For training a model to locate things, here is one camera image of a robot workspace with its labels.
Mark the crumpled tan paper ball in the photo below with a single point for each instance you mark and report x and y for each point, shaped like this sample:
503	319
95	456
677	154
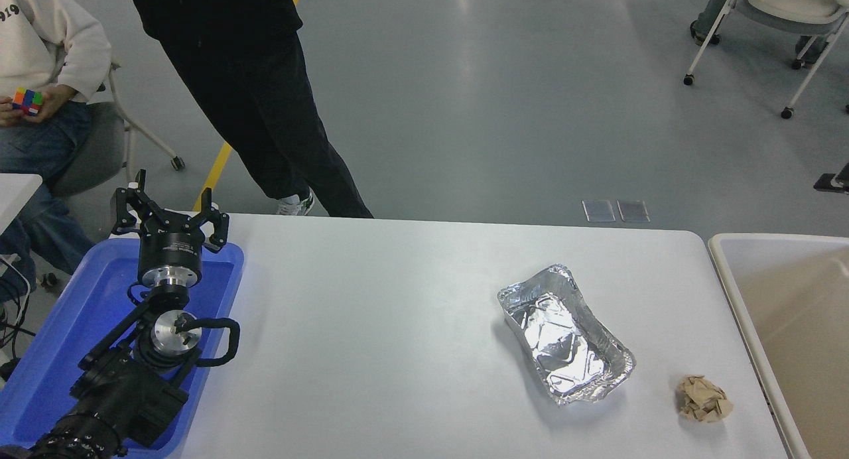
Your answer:
703	399

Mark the large pale bin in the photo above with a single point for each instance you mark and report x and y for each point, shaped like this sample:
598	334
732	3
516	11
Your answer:
802	326

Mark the person's hand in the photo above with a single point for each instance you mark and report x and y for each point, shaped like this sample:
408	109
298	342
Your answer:
10	115
53	101

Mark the grey office chair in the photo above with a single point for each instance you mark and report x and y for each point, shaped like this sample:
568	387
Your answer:
93	154

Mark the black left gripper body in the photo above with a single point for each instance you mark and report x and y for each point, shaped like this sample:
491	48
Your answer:
169	247

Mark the person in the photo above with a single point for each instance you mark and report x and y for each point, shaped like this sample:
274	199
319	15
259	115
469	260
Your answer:
252	81
703	33
33	41

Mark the small white table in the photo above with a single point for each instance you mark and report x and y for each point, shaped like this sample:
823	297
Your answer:
13	194

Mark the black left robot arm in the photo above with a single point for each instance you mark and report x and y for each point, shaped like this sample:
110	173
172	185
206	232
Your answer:
126	399

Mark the silver foil tray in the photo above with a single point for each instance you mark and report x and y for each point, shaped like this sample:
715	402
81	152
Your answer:
564	339

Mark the blue plastic tray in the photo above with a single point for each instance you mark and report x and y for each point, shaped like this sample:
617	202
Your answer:
93	293

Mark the white frame chair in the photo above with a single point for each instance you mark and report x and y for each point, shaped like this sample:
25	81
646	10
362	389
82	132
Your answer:
796	1

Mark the colourful puzzle cube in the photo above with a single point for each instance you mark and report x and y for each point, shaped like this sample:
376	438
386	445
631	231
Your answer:
28	101

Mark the clear floor plate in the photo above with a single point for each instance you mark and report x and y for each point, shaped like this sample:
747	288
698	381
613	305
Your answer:
633	211
599	211

